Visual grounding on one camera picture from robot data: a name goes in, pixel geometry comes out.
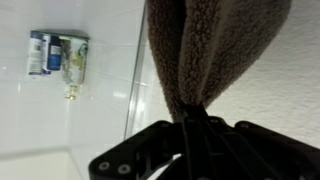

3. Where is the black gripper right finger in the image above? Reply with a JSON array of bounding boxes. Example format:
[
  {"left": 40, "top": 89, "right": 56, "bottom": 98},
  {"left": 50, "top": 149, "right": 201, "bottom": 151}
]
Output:
[{"left": 194, "top": 105, "right": 211, "bottom": 134}]

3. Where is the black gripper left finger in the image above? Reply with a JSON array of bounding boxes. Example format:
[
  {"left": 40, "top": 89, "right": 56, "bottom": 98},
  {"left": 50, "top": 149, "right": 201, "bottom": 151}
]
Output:
[{"left": 182, "top": 107, "right": 195, "bottom": 134}]

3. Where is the brown fluffy towel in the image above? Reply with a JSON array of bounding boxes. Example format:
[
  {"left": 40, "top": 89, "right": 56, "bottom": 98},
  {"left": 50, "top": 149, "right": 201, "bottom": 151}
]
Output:
[{"left": 146, "top": 0, "right": 292, "bottom": 122}]

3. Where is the glass shower panel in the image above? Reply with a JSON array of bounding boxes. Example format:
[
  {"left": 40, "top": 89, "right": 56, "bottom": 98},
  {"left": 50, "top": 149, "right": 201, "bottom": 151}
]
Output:
[{"left": 124, "top": 6, "right": 147, "bottom": 139}]

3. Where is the clear glass bottle gold cap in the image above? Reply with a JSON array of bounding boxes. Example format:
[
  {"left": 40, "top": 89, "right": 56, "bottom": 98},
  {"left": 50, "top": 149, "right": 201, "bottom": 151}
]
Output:
[{"left": 61, "top": 38, "right": 88, "bottom": 100}]

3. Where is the dark blue bottle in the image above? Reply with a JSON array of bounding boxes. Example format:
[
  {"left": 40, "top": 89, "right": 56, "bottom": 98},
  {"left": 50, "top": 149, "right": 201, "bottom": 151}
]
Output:
[{"left": 47, "top": 36, "right": 62, "bottom": 71}]

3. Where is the white blue bottle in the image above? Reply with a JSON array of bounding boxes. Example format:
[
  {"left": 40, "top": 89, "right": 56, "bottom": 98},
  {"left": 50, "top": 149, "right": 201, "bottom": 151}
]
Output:
[{"left": 27, "top": 31, "right": 51, "bottom": 75}]

